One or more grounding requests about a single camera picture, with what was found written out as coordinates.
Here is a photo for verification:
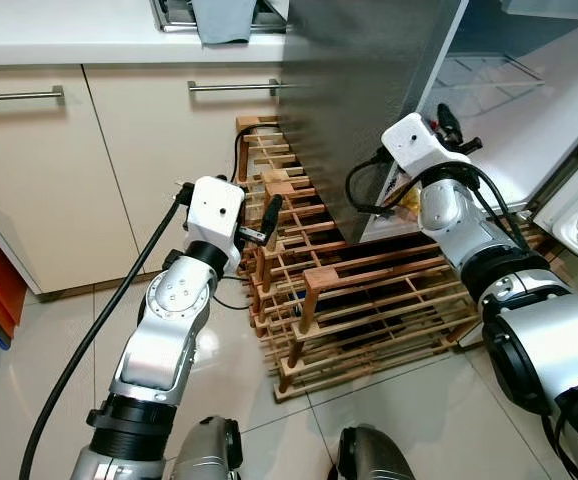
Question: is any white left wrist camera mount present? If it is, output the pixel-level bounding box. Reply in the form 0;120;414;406
184;176;247;253

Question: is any white wire fridge shelf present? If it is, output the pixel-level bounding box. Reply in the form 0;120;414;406
424;50;550;101

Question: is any wooden slat wine rack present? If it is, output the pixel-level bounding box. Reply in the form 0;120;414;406
234;113;540;401

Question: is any black floor cable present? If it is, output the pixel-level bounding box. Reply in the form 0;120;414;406
212;280;252;311

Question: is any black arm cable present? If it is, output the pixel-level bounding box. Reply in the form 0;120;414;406
19;183;192;480
344;148;535;261

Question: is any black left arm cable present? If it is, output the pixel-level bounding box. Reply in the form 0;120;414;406
19;183;192;480

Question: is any metal bar cabinet handle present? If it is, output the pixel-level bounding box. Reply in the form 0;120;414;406
187;80;282;96
0;86;65;104

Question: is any clear plastic snack bag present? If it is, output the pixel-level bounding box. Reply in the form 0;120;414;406
391;188;422;217

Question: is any silver mini fridge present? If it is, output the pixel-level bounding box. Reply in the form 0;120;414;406
274;0;578;246

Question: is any grey hanging towel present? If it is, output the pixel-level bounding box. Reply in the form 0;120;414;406
191;0;260;46

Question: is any robot right leg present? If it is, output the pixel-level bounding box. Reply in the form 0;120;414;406
331;425;415;480

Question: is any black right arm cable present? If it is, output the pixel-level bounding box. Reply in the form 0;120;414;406
344;148;535;261

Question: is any white countertop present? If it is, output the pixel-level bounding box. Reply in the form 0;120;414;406
0;0;290;69

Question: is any black fridge power cable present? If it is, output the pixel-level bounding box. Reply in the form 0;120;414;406
232;122;260;186

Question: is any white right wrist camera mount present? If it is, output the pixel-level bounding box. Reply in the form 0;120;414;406
382;113;470;179

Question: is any steel sink tray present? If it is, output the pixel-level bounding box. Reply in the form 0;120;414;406
149;0;290;34

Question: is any cream cabinet door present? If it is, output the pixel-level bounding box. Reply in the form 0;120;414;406
0;65;140;296
84;62;290;291

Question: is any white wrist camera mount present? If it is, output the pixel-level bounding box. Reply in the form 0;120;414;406
382;113;470;179
184;176;247;253

